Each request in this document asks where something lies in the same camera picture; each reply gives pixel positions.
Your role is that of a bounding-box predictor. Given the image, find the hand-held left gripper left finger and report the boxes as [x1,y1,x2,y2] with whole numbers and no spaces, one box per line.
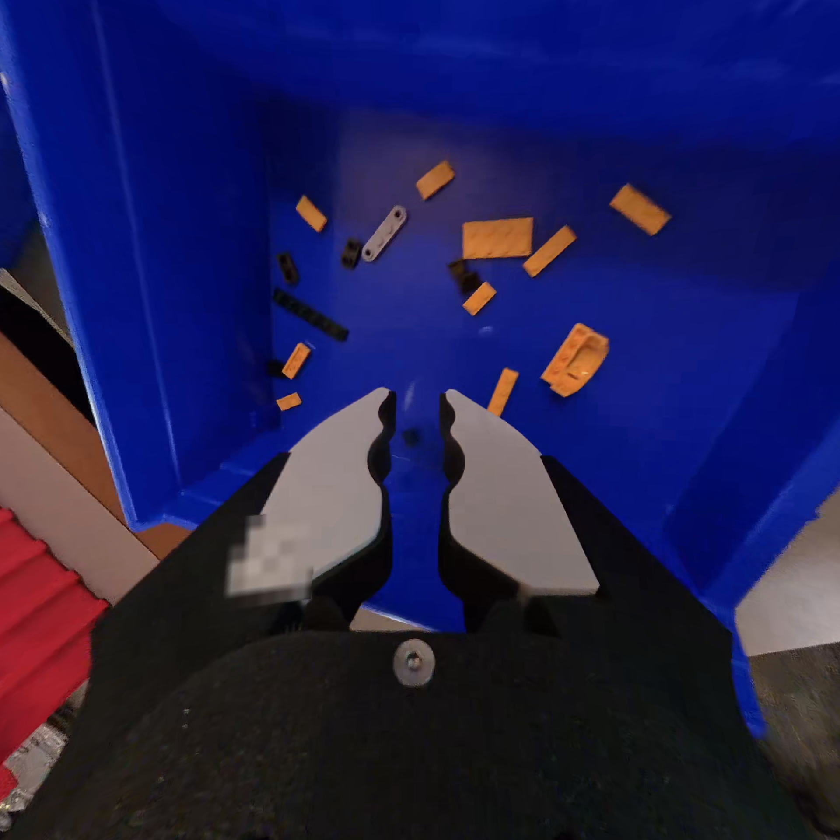
[260,387,398,622]

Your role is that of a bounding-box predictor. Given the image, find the red plastic bin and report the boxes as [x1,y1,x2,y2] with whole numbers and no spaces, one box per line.
[0,505,111,798]

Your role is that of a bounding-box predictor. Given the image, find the clear plastic bag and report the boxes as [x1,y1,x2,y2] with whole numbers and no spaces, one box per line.
[0,722,70,818]

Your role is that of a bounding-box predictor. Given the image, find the grey desk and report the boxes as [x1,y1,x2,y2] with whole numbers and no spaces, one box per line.
[353,489,840,657]

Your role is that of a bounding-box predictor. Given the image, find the wood-edged side table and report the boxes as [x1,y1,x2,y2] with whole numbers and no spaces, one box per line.
[0,331,193,608]

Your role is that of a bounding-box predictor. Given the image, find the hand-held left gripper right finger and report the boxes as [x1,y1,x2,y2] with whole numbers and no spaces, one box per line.
[437,388,601,632]

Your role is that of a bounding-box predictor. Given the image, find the blue plastic bin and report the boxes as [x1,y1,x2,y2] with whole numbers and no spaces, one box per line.
[0,0,840,741]

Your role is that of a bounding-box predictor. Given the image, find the orange and black bricks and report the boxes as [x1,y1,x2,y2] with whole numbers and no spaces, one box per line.
[266,159,673,448]

